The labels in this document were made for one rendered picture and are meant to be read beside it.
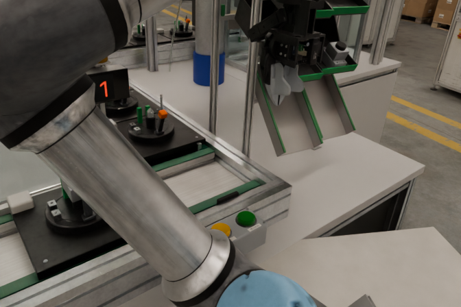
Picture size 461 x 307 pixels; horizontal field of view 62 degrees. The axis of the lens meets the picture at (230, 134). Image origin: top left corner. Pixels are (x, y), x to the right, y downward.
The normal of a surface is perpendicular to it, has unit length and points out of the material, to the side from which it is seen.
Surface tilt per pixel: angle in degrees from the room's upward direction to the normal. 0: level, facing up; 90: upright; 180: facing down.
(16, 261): 0
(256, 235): 90
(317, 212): 0
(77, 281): 0
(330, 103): 45
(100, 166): 72
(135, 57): 90
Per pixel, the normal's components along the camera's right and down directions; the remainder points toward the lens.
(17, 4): 0.16, 0.08
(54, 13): 0.38, 0.27
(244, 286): -0.60, -0.57
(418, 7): -0.84, 0.22
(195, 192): 0.05, -0.89
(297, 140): 0.36, -0.32
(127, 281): 0.62, 0.39
